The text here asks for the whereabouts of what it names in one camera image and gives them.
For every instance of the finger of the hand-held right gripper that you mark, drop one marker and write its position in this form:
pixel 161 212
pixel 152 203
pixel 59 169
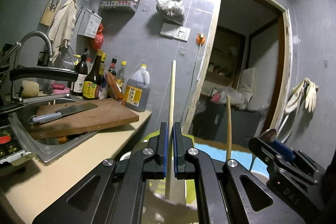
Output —
pixel 265 153
pixel 284 150

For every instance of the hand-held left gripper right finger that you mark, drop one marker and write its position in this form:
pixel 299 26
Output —
pixel 175 151

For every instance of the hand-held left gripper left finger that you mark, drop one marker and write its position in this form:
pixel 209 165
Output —
pixel 165 151

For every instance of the metal spoon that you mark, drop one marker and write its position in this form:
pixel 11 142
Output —
pixel 269 134

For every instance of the tan bamboo chopstick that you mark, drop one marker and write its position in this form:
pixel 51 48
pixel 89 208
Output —
pixel 229 124

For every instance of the pale wooden chopstick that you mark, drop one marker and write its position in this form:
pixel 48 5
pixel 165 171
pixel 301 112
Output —
pixel 172 98

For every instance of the person's dark clothing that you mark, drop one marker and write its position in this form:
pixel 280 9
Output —
pixel 331 174

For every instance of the white rubber glove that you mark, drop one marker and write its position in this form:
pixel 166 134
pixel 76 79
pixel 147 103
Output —
pixel 294 100
pixel 311 98

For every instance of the dark storage bin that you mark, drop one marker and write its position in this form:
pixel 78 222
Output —
pixel 223 121

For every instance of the crumpled clear plastic bag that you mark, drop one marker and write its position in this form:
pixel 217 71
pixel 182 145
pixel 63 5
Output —
pixel 236 99

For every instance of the large dark oil jug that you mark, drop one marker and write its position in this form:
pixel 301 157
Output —
pixel 136 94

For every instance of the white pillow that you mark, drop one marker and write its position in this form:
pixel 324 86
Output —
pixel 246 87

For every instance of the brown wooden cutting board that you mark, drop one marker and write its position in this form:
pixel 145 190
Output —
pixel 105 116

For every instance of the reddish wooden board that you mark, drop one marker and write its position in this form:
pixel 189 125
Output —
pixel 115 88

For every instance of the yellow-capped clear bottle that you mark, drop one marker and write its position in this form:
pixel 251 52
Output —
pixel 120 75

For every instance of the black-capped sauce bottle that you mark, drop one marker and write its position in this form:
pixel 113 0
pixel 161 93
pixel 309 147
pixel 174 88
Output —
pixel 113 67

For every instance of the orange carrot piece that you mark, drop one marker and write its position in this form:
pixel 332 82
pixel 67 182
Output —
pixel 63 140

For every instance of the wooden shelf unit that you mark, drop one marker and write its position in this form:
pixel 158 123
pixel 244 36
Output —
pixel 225 56

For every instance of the dark bottle white label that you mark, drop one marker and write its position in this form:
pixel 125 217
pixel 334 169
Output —
pixel 80 74

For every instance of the stainless steel sink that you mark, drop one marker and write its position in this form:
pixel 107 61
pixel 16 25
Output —
pixel 50 150

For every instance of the pink soap dish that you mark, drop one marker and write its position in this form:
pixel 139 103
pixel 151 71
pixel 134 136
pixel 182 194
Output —
pixel 61 88

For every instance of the red plastic bag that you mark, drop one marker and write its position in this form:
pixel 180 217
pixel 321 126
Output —
pixel 97 39

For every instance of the round mesh strainer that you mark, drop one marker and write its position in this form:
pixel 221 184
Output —
pixel 67 57

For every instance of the hanging clear plastic bag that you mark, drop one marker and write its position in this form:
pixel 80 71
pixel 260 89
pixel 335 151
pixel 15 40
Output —
pixel 170 5

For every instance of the metal box grater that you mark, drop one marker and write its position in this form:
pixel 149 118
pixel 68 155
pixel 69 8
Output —
pixel 89 23

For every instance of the yellow sponge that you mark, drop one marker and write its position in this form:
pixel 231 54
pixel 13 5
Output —
pixel 29 88

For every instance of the beige hanging towel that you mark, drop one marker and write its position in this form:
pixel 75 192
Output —
pixel 63 24

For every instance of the metal faucet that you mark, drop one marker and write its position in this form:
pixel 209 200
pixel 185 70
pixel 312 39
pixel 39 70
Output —
pixel 36 36

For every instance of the hanging wooden board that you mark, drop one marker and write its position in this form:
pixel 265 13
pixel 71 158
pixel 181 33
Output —
pixel 47 16

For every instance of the wooden door frame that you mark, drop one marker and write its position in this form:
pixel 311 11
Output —
pixel 286 61

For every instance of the orange wall hook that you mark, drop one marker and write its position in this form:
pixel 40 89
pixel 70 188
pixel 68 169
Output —
pixel 200 39

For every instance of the white wall socket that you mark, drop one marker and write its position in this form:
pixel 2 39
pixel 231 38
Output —
pixel 175 32

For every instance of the grey wall shelf basket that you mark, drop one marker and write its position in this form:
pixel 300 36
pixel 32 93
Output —
pixel 118 6

